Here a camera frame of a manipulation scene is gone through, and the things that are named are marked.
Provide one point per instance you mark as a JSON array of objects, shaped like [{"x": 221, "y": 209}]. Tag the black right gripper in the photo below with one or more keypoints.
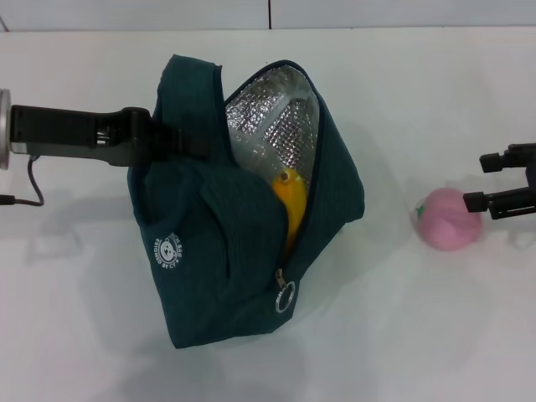
[{"x": 532, "y": 178}]

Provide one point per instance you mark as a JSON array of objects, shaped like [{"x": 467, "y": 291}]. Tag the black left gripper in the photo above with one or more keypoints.
[{"x": 63, "y": 132}]

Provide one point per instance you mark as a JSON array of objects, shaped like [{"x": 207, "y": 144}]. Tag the pink peach toy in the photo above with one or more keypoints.
[{"x": 444, "y": 222}]

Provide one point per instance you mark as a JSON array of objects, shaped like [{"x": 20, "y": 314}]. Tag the dark teal lunch bag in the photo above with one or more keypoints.
[{"x": 209, "y": 251}]

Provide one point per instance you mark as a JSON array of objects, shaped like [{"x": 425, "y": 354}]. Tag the yellow banana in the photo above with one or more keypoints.
[{"x": 293, "y": 201}]

